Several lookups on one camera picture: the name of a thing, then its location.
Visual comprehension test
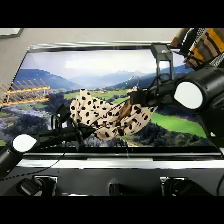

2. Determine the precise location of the yellow brown striped garment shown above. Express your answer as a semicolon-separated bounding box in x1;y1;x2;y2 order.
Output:
169;28;224;70

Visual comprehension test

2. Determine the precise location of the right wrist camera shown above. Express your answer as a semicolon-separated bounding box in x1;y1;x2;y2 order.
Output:
149;42;176;83

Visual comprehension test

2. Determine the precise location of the orange wooden rack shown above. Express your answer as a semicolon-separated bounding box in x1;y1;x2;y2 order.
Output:
0;78;52;108

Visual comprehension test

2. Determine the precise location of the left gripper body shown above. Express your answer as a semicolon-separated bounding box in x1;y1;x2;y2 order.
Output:
65;121;98;142

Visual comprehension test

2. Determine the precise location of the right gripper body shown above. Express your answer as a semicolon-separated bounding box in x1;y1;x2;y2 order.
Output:
128;87;150;106

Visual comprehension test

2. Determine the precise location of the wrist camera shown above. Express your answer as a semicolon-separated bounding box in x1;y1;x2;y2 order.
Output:
49;103;72;132
149;42;176;83

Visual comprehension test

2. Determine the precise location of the black cable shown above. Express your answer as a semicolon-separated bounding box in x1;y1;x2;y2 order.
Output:
0;146;69;183

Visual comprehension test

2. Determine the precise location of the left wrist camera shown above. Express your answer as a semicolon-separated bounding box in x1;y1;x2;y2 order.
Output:
49;103;72;132

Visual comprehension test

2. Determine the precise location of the cream black-spotted shirt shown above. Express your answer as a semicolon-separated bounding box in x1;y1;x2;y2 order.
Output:
69;87;158;140

